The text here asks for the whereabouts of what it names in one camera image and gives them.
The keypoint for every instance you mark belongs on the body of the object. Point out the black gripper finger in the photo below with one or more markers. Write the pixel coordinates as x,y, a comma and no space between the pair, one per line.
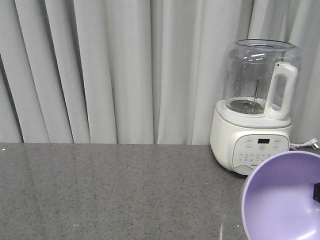
316,192

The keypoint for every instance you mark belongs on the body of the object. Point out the purple plastic bowl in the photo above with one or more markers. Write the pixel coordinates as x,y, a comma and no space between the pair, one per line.
277,198

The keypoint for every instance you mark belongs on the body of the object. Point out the grey pleated curtain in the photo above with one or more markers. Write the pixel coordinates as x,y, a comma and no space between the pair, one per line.
139,71

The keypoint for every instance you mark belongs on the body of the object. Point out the white blender with clear jar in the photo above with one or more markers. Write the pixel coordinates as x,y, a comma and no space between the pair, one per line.
252,122

